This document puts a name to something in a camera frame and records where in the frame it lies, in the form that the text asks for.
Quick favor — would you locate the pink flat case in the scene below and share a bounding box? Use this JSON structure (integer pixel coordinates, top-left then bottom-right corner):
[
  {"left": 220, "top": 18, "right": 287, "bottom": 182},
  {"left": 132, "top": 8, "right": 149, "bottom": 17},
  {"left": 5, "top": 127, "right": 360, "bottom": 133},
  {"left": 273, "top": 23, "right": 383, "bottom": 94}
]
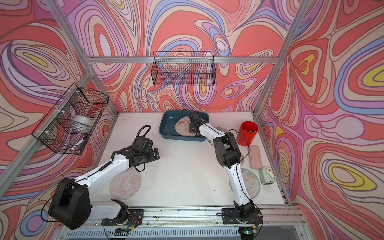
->
[{"left": 249, "top": 145, "right": 263, "bottom": 170}]

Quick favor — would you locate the black wire basket wall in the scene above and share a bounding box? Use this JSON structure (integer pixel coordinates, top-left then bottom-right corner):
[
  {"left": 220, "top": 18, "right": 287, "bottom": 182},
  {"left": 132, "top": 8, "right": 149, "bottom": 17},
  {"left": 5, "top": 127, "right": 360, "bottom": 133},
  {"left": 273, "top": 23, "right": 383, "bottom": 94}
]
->
[
  {"left": 32, "top": 84, "right": 109, "bottom": 155},
  {"left": 151, "top": 51, "right": 217, "bottom": 87}
]

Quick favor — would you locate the teal plastic storage box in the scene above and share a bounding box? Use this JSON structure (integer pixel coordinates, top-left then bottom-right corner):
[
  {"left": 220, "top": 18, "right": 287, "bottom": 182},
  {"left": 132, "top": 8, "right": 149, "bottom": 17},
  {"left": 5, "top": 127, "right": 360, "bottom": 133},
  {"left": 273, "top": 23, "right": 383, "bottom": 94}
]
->
[{"left": 159, "top": 110, "right": 206, "bottom": 142}]

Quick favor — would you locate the black wire basket left wall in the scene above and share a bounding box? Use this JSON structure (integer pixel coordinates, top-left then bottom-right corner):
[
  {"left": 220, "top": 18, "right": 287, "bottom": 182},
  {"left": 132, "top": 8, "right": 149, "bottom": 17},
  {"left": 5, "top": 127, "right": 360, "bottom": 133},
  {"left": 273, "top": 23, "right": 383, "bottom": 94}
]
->
[{"left": 32, "top": 84, "right": 109, "bottom": 155}]

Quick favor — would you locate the white floral green coaster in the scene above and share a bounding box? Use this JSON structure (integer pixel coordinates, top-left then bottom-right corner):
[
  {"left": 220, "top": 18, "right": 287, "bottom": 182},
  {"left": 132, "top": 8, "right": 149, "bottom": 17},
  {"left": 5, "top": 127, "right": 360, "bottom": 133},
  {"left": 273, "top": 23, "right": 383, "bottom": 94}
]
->
[{"left": 207, "top": 127, "right": 228, "bottom": 146}]

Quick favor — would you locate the pale pink unicorn coaster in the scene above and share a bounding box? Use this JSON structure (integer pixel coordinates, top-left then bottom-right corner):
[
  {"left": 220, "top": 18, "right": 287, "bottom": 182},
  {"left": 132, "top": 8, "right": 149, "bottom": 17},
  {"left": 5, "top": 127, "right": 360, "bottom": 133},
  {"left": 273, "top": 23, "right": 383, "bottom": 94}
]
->
[{"left": 109, "top": 169, "right": 142, "bottom": 201}]

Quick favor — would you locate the pale green small device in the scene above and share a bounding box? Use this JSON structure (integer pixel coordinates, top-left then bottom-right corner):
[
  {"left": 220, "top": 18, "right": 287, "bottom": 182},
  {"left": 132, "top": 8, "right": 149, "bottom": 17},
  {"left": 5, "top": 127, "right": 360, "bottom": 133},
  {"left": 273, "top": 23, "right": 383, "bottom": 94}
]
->
[{"left": 259, "top": 167, "right": 276, "bottom": 185}]

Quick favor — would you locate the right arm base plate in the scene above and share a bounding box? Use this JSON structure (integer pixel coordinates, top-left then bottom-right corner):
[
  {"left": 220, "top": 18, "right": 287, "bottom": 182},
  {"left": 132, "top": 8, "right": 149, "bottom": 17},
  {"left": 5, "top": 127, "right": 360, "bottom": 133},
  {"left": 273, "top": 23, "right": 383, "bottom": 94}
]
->
[{"left": 220, "top": 208, "right": 264, "bottom": 226}]

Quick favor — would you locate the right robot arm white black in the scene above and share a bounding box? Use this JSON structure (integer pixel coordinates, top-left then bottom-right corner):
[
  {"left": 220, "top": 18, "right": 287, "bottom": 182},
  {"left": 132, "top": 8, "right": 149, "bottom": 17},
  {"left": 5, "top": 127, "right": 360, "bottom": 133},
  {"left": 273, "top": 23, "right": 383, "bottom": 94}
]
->
[{"left": 189, "top": 112, "right": 255, "bottom": 222}]

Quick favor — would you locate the red cup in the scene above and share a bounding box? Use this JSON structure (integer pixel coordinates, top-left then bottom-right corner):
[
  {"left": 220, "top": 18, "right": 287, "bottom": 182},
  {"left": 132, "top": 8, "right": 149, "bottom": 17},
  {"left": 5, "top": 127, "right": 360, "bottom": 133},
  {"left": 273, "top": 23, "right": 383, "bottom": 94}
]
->
[{"left": 237, "top": 121, "right": 259, "bottom": 147}]

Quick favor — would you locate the white marker in basket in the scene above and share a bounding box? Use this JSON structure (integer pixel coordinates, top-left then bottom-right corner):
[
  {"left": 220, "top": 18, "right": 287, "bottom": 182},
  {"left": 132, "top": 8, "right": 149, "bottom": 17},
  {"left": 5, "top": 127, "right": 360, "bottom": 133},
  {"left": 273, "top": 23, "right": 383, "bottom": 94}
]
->
[{"left": 70, "top": 139, "right": 84, "bottom": 151}]

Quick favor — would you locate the pink checkered bear coaster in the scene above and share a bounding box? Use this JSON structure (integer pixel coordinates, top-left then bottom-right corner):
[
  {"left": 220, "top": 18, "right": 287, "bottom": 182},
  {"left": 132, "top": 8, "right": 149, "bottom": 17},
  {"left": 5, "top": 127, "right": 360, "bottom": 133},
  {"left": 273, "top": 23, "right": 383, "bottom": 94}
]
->
[{"left": 175, "top": 116, "right": 196, "bottom": 137}]

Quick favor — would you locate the white roll in basket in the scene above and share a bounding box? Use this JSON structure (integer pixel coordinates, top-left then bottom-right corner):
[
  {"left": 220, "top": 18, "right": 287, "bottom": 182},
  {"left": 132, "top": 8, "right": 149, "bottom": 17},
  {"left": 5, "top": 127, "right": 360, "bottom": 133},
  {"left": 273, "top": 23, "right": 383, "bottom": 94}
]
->
[{"left": 69, "top": 115, "right": 94, "bottom": 135}]

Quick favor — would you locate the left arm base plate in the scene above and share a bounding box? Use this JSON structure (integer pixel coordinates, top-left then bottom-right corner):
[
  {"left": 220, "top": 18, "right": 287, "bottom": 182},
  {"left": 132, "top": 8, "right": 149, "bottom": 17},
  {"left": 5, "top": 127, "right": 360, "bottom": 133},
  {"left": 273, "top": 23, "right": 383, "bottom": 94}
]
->
[{"left": 102, "top": 209, "right": 145, "bottom": 227}]

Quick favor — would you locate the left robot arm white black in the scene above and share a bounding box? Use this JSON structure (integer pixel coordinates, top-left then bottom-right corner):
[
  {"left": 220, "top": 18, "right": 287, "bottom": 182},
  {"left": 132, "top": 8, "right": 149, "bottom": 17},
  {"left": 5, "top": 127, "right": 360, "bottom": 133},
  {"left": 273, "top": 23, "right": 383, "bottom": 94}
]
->
[{"left": 48, "top": 136, "right": 160, "bottom": 230}]

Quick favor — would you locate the black wire basket back wall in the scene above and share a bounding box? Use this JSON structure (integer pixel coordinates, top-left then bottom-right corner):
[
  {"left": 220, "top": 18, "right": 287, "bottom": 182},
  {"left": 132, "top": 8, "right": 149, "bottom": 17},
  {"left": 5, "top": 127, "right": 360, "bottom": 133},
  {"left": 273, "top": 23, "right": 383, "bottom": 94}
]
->
[{"left": 151, "top": 51, "right": 217, "bottom": 87}]

